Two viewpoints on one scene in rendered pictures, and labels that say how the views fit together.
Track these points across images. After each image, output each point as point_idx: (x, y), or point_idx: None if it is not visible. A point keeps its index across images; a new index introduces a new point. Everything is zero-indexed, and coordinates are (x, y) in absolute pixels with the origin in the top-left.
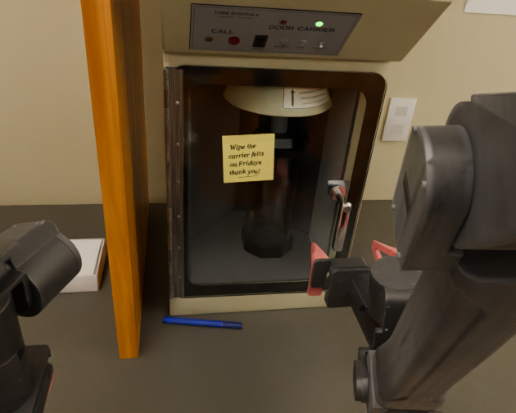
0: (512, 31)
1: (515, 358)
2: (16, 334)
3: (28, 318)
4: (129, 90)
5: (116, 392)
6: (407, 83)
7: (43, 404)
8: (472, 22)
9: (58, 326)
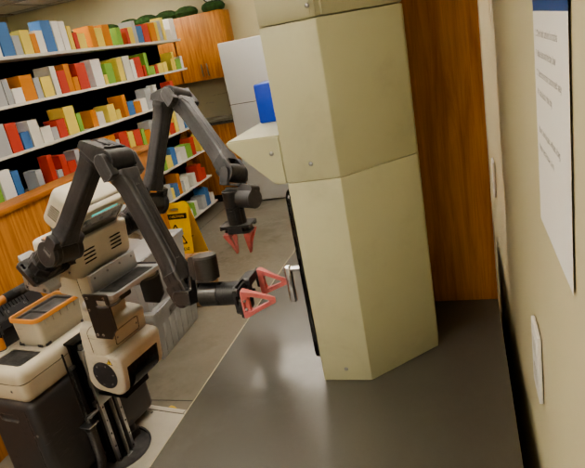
0: (565, 298)
1: (218, 464)
2: (228, 203)
3: None
4: None
5: (303, 302)
6: (538, 305)
7: (235, 233)
8: (547, 243)
9: None
